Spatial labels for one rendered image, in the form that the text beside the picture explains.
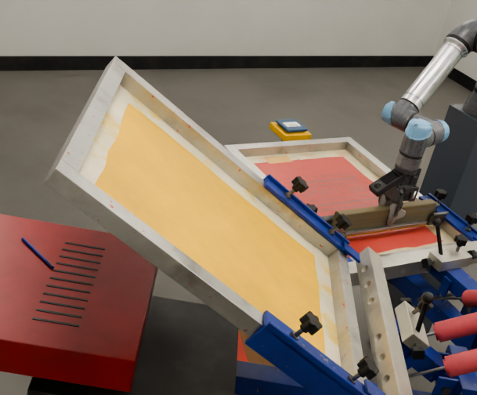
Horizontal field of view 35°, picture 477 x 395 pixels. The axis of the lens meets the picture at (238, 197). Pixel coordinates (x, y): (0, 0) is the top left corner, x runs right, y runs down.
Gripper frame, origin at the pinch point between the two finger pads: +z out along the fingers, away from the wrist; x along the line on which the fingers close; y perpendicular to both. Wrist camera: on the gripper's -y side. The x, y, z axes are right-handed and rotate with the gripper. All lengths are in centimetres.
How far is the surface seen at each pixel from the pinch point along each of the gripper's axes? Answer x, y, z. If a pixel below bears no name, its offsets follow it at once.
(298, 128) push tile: 74, 14, 3
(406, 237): -4.1, 8.4, 5.2
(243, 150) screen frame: 56, -22, 3
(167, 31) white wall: 368, 92, 68
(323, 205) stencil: 19.3, -9.7, 5.3
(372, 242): -4.3, -6.1, 5.3
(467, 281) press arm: -38.9, -0.1, -3.2
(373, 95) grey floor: 306, 263, 98
